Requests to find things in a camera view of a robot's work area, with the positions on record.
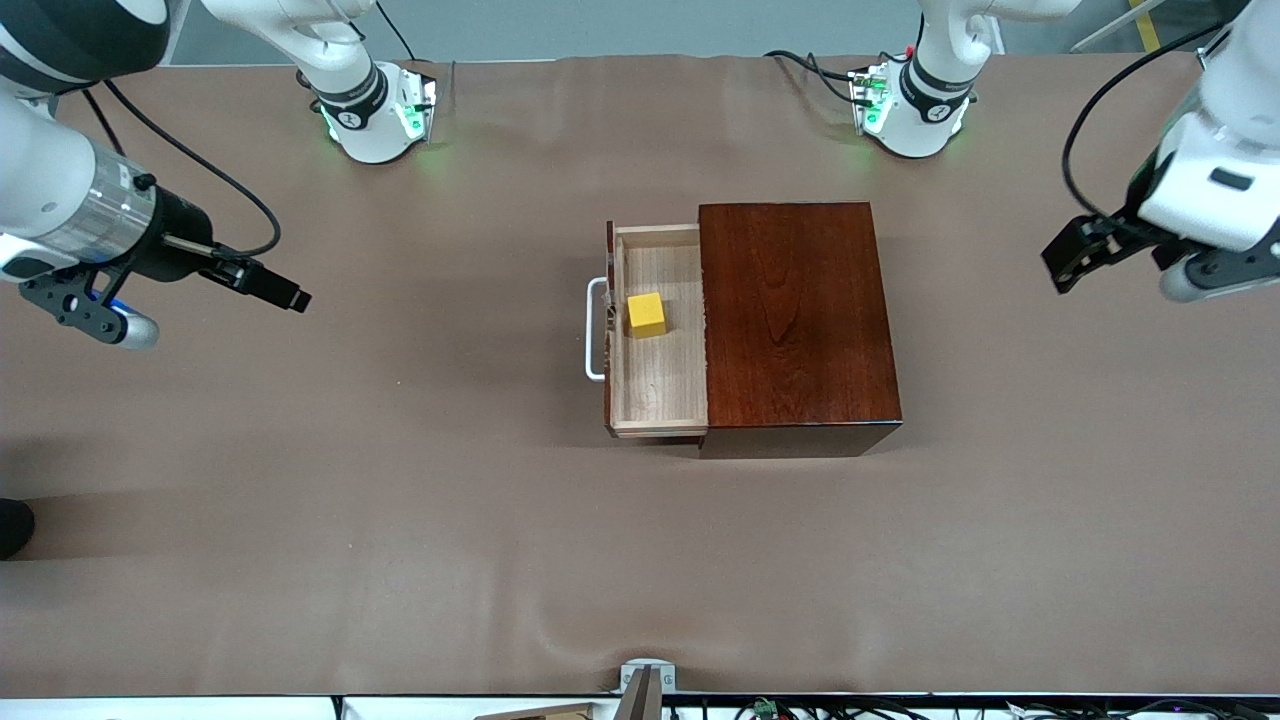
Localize white metal drawer handle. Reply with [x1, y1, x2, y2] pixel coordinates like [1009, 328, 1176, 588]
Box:
[585, 277, 611, 382]

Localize yellow cube block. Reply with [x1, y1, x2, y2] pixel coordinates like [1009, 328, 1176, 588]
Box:
[627, 292, 667, 339]

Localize light wooden drawer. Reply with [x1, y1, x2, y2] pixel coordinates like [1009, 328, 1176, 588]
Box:
[604, 221, 711, 441]

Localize brown table cloth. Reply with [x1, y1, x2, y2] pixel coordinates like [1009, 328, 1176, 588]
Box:
[0, 52, 1280, 698]

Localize dark brown wooden cabinet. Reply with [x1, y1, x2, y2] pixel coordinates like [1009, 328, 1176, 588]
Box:
[697, 201, 904, 460]

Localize black rounded object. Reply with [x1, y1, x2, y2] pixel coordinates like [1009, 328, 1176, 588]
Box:
[0, 498, 36, 561]

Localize light wooden board piece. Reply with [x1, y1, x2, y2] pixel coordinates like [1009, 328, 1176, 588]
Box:
[475, 702, 593, 720]

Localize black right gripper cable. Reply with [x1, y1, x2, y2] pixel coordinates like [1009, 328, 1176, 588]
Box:
[80, 78, 283, 259]

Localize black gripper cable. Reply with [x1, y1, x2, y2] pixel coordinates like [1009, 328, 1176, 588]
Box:
[80, 78, 283, 259]
[1062, 25, 1226, 223]

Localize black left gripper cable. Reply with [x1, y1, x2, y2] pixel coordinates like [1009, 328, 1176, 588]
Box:
[1062, 25, 1226, 223]

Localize black arm base cable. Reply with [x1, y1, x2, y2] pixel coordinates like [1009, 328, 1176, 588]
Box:
[375, 0, 416, 61]
[765, 50, 863, 106]

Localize tangled black cables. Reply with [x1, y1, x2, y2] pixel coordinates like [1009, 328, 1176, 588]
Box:
[730, 695, 1280, 720]

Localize grey metal camera bracket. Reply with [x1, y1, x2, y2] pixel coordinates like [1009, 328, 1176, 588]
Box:
[618, 658, 678, 720]

